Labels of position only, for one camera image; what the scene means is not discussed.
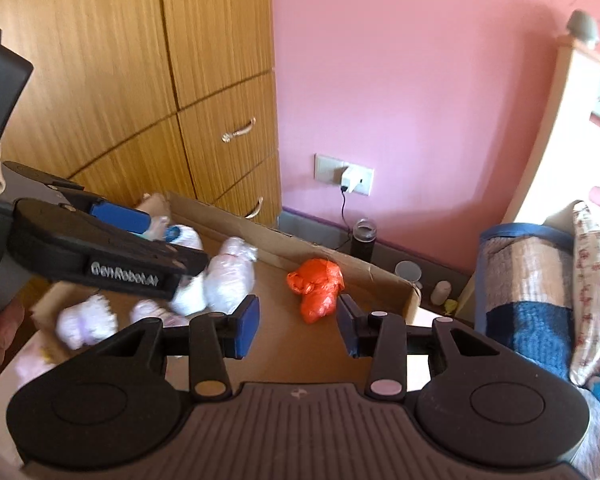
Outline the grey bedpost cap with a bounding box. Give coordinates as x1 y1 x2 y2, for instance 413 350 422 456
565 8 600 50

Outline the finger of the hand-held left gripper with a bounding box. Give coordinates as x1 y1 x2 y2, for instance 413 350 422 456
89 199 151 235
125 237 211 276

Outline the orange plastic bag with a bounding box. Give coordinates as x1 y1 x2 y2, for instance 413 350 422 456
286 258 345 325

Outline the dark bottle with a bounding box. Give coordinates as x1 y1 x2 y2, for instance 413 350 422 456
349 218 379 262

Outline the lilac white sock bundle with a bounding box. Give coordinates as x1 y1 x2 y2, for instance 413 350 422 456
129 298 189 329

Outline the cardboard box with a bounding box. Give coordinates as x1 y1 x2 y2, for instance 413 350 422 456
30 190 424 362

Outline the black charger cable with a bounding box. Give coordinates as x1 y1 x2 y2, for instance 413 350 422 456
330 187 354 252

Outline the wooden wardrobe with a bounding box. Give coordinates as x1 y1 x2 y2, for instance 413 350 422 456
0 0 282 311

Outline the small white bottle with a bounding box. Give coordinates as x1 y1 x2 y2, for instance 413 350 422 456
429 279 453 307

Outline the peach sock bundle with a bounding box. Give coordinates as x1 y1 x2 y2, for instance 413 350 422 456
134 192 172 224

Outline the white fluffy sock bundle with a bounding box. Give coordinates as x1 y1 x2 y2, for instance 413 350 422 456
57 293 119 350

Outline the person's left hand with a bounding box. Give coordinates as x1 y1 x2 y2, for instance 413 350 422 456
0 296 26 385

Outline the clear cup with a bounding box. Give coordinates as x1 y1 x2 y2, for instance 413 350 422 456
394 259 424 287

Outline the clear plastic bundle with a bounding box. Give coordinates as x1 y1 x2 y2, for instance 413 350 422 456
204 236 259 312

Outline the white charger plug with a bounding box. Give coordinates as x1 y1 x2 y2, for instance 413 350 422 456
339 168 364 194

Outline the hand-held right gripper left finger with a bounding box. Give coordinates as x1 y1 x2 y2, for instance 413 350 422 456
107 295 261 402

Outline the blue patchwork quilt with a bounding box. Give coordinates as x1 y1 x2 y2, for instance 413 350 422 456
474 222 582 382

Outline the white bed headboard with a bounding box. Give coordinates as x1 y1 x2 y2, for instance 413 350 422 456
500 35 600 227

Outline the white wall outlet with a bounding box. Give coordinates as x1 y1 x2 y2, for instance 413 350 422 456
313 153 375 197

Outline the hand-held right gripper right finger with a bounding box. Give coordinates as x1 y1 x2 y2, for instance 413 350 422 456
337 293 496 401

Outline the floral pillow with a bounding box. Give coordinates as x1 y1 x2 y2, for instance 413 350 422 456
569 199 600 387

